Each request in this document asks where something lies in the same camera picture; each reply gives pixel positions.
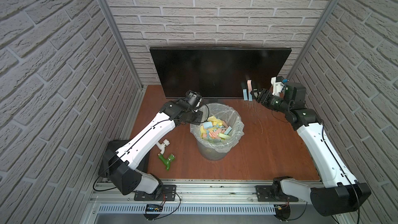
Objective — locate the blue sticky note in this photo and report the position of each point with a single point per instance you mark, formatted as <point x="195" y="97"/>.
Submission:
<point x="245" y="91"/>

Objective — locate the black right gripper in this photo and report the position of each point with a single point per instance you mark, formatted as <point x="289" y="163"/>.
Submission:
<point x="266" y="93"/>

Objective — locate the pink sticky note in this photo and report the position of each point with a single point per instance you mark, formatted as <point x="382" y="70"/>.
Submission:
<point x="249" y="89"/>

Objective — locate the clear plastic bin liner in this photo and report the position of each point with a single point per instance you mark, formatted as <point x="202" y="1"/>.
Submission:
<point x="231" y="121"/>

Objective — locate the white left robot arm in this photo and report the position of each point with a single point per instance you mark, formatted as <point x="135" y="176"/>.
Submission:
<point x="120" y="166"/>

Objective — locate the black flat monitor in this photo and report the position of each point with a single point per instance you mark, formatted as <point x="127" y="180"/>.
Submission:
<point x="216" y="72"/>

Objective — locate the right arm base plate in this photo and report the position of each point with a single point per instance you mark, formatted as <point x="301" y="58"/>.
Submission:
<point x="268" y="193"/>

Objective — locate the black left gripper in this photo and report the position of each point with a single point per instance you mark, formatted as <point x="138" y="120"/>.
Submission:
<point x="195" y="117"/>

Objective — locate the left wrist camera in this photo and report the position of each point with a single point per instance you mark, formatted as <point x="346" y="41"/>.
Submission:
<point x="193" y="98"/>

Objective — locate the pile of discarded sticky notes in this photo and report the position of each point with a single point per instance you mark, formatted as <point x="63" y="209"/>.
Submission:
<point x="215" y="130"/>

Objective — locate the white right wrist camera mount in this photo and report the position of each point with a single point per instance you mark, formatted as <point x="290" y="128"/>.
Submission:
<point x="278" y="84"/>

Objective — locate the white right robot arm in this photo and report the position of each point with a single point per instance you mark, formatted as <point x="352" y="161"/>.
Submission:
<point x="340" y="192"/>

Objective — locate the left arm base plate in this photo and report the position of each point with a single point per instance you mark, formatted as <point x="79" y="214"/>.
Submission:
<point x="162" y="193"/>

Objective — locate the white plastic faucet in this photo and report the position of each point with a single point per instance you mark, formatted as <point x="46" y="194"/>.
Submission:
<point x="162" y="146"/>

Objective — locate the aluminium front rail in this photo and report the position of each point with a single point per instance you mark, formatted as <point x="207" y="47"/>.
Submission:
<point x="190" y="191"/>

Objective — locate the left controller board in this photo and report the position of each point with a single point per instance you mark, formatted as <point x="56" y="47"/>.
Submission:
<point x="153" y="209"/>

